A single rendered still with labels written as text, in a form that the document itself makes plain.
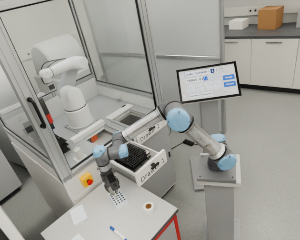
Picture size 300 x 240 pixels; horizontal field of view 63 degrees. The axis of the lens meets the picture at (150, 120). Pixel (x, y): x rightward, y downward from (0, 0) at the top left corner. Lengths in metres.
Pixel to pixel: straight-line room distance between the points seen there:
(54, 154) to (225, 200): 1.18
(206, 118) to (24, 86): 1.61
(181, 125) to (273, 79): 3.12
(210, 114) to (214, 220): 0.93
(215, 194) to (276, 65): 2.75
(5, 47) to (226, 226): 1.85
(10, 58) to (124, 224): 1.07
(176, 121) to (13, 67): 0.84
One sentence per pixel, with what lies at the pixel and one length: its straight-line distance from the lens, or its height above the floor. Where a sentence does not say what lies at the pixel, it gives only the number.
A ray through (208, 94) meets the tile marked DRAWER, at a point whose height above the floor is 1.00.
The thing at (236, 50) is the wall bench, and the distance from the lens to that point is 4.25.
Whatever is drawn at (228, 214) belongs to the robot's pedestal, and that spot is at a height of 0.39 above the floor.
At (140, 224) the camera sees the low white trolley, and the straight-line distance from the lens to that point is 1.54.
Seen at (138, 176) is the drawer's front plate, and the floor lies 0.90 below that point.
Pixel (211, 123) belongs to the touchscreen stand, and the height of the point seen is 0.65.
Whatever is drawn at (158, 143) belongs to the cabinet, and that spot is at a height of 0.68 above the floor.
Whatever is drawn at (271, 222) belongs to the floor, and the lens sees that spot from 2.49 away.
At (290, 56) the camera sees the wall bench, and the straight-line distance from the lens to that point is 4.11.
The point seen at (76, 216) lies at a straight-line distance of 1.70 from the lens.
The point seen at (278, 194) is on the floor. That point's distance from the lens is 2.70.
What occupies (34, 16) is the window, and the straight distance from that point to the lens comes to 1.42.
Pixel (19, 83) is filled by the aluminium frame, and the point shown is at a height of 1.63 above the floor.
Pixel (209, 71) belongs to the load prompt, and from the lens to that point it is 2.23.
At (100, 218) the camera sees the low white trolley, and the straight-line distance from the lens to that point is 1.64.
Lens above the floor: 1.99
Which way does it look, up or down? 31 degrees down
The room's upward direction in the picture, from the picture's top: 12 degrees counter-clockwise
